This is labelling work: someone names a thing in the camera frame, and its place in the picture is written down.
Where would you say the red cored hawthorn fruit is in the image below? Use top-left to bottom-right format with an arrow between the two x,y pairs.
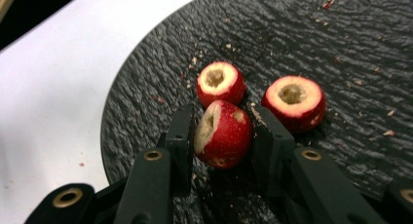
195,60 -> 247,109
260,74 -> 327,135
193,99 -> 254,170

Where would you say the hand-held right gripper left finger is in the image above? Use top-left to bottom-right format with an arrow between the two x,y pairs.
113,103 -> 197,224

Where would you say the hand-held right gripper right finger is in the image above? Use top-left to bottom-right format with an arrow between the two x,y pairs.
250,104 -> 388,224

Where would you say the black textured round plate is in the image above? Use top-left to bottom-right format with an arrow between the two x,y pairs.
99,0 -> 413,224

